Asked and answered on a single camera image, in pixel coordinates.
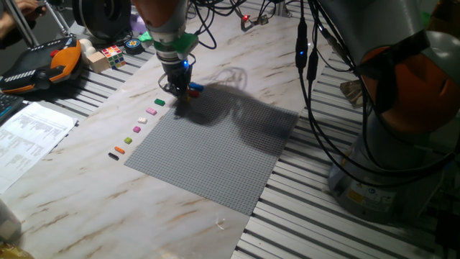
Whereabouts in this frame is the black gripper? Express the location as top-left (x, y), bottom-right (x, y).
top-left (160, 58), bottom-right (194, 102)

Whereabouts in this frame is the dark red sleeved forearm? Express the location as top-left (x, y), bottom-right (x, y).
top-left (0, 12), bottom-right (37, 50)

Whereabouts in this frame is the grey Lego baseplate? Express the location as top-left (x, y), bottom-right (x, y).
top-left (124, 80), bottom-right (300, 216)

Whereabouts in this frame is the bare person hand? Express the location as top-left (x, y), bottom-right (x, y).
top-left (14, 0), bottom-right (47, 18)

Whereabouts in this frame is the black and blue round puck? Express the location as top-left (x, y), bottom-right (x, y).
top-left (124, 37), bottom-right (146, 55)

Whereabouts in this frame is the Rubik's cube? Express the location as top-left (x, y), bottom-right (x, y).
top-left (101, 45), bottom-right (127, 71)

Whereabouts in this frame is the pale purple plastic object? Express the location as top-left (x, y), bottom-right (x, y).
top-left (129, 13), bottom-right (147, 36)

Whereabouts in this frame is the wooden cube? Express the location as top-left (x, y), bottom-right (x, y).
top-left (86, 51), bottom-right (111, 74)

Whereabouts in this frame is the white round figure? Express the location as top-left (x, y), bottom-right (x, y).
top-left (78, 38), bottom-right (97, 58)

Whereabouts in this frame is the black filament spool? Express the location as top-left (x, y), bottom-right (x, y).
top-left (71, 0), bottom-right (132, 41)

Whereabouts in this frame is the thin metal rod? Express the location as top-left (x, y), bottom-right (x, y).
top-left (45, 0), bottom-right (75, 37)
top-left (3, 0), bottom-right (39, 47)

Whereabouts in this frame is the marble pattern board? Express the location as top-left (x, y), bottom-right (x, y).
top-left (0, 0), bottom-right (328, 259)

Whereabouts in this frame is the black and orange teach pendant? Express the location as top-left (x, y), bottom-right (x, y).
top-left (0, 37), bottom-right (83, 95)

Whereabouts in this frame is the printed paper sheet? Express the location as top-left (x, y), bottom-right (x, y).
top-left (0, 101), bottom-right (78, 195)

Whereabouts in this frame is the black keyboard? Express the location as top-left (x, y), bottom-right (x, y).
top-left (0, 92), bottom-right (25, 127)

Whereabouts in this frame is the translucent plastic cup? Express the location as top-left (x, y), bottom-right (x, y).
top-left (0, 199), bottom-right (22, 245)

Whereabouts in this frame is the gold foil packet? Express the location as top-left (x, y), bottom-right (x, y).
top-left (0, 242), bottom-right (35, 259)

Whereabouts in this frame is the green cloth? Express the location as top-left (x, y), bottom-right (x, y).
top-left (420, 10), bottom-right (432, 32)

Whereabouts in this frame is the thin grey sensor cable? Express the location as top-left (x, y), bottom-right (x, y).
top-left (157, 73), bottom-right (175, 95)

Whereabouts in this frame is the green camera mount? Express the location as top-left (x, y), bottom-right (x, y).
top-left (138, 30), bottom-right (200, 55)

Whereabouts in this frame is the black cable with red light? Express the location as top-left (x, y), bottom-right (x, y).
top-left (188, 0), bottom-right (270, 50)

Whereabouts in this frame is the black cable with blue light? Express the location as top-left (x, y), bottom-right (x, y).
top-left (294, 0), bottom-right (457, 190)

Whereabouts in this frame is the aluminium frame post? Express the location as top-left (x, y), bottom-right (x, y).
top-left (272, 0), bottom-right (293, 18)

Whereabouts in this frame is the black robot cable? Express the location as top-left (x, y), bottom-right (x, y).
top-left (304, 0), bottom-right (454, 181)

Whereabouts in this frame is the metal bracket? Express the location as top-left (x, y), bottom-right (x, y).
top-left (339, 79), bottom-right (363, 108)

